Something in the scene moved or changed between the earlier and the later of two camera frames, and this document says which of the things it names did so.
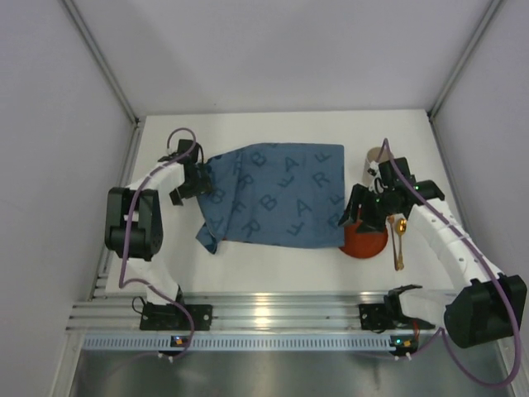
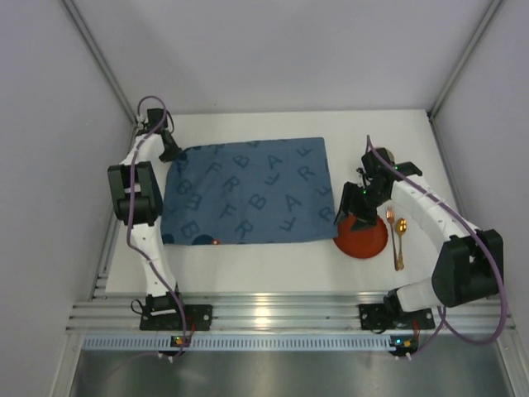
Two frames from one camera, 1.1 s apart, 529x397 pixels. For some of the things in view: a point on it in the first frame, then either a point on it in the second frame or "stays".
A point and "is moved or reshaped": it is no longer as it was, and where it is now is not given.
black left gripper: (198, 180) to (169, 147)
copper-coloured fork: (391, 220) stays
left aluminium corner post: (103, 64) stays
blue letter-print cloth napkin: (285, 194) is moved or reshaped
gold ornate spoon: (402, 226) stays
